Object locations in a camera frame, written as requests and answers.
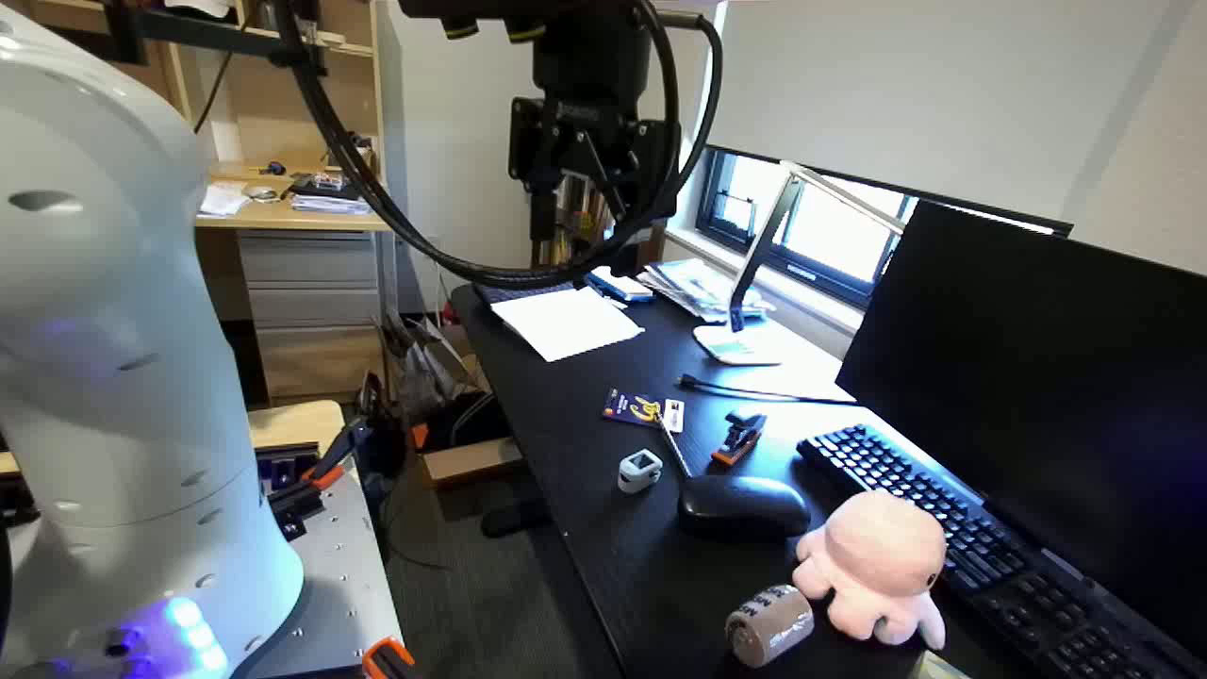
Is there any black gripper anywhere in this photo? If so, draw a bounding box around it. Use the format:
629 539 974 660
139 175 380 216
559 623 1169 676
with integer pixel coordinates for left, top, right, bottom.
505 94 680 272

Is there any pink octopus plush toy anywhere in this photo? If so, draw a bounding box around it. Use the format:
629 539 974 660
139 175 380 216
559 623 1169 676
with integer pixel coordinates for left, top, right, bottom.
787 486 955 653

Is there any white paper sheet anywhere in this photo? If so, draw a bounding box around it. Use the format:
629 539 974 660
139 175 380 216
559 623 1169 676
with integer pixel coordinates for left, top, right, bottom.
486 282 649 365

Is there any stack of books and papers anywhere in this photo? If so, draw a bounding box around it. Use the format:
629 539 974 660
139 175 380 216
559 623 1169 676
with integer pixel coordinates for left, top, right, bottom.
635 253 761 329

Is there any blue Cal card pack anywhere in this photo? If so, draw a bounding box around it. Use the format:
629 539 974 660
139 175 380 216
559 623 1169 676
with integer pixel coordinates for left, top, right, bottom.
600 383 691 436

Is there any white desk lamp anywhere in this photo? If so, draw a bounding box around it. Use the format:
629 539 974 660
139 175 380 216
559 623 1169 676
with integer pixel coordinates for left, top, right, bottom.
691 158 916 373

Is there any black framed window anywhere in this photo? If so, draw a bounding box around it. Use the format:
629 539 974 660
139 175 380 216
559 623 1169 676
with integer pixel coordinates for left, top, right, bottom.
695 144 925 311

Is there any white pulse oximeter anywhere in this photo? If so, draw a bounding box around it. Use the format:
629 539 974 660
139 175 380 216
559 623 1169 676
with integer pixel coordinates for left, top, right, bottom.
616 443 667 497

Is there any cardboard box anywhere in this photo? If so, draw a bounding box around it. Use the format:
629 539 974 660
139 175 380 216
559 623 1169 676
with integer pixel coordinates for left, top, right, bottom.
420 435 529 489

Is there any orange and black stapler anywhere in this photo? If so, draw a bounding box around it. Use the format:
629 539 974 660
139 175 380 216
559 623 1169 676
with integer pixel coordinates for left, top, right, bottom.
710 412 771 472

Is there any grey drawer cabinet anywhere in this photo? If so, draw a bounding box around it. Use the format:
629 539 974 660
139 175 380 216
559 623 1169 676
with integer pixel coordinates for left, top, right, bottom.
234 231 388 407

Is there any wooden shelf desk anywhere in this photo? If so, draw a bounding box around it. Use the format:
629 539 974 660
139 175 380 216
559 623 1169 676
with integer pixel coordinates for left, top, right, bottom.
21 0 397 238

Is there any wooden board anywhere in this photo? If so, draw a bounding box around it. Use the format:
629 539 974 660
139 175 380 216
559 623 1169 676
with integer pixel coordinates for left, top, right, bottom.
243 394 352 456

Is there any black orange clamp tool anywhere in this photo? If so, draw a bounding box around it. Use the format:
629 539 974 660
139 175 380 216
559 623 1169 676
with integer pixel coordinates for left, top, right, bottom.
255 416 406 535

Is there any white roller blind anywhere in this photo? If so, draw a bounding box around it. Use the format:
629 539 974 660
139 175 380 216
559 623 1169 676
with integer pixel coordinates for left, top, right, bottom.
699 0 1207 280

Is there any grey metal robot table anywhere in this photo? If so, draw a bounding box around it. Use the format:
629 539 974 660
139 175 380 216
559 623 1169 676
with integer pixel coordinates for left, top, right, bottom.
234 462 406 679

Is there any grey ribbed cylinder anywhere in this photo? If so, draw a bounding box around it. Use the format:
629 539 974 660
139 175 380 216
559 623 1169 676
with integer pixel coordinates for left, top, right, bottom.
723 579 820 672

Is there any black keyboard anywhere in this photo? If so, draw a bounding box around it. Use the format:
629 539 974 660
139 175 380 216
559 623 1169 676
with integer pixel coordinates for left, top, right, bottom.
796 422 1199 679

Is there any black computer monitor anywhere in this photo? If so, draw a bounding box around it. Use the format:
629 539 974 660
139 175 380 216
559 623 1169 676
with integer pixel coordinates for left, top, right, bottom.
832 201 1207 660

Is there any olive tissue box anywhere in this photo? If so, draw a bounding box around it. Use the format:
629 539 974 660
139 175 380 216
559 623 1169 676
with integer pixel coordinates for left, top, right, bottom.
908 650 974 679

